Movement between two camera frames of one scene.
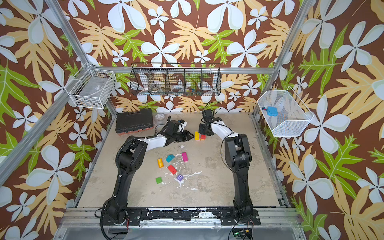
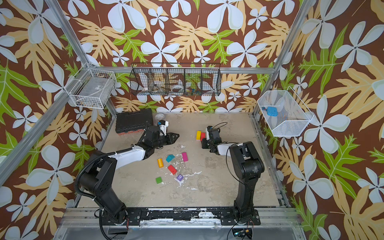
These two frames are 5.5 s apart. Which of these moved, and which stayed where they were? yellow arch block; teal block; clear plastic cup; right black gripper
Moved: right black gripper
Stayed: clear plastic cup; yellow arch block; teal block
